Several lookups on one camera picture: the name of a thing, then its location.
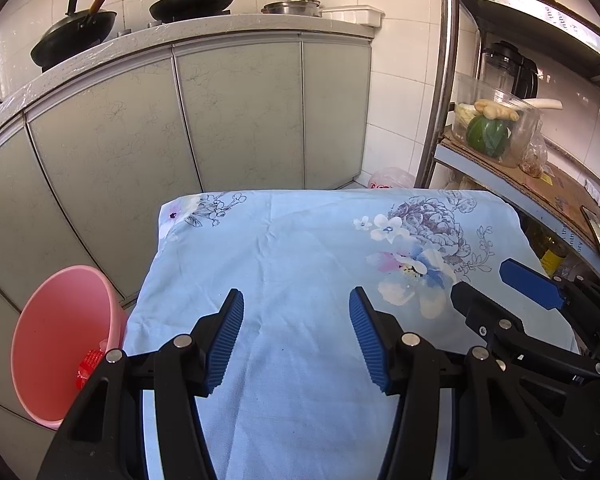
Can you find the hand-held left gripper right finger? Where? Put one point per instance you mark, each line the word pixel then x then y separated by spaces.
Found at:
pixel 367 340

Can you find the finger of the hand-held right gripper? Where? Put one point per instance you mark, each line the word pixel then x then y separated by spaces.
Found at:
pixel 472 307
pixel 530 285

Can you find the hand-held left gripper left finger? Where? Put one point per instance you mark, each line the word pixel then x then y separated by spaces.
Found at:
pixel 225 340

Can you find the red snack package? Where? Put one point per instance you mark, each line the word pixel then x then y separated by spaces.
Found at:
pixel 90 367

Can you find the pink plastic bucket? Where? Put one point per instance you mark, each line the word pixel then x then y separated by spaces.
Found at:
pixel 55 320

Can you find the yellow oil bottle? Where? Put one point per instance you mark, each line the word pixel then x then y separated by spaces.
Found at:
pixel 552 255

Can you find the blue floral cloth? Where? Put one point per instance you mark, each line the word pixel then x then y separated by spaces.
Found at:
pixel 290 260

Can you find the cardboard sheet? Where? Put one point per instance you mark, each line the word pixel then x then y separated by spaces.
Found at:
pixel 555 185

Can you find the small clear bag of nuts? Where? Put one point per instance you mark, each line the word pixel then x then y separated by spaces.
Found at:
pixel 532 160

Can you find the clear plastic container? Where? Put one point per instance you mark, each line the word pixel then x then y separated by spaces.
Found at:
pixel 522 132

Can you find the red and white plastic bag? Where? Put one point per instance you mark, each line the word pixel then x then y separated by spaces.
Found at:
pixel 390 178

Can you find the ginger root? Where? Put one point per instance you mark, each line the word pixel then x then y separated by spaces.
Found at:
pixel 495 110

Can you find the white radish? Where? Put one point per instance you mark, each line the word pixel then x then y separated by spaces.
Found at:
pixel 545 104

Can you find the black blender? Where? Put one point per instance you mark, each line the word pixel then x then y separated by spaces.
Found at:
pixel 510 67

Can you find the grey kitchen counter cabinet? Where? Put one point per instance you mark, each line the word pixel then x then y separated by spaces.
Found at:
pixel 130 135

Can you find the metal storage rack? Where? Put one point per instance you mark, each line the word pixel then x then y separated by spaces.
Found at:
pixel 442 60

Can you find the white plastic tray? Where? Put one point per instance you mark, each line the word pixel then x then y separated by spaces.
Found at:
pixel 352 12

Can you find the steel pot with lid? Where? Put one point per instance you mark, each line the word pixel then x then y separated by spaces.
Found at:
pixel 292 8

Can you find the black spatula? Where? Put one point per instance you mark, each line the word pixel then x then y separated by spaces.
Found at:
pixel 74 0

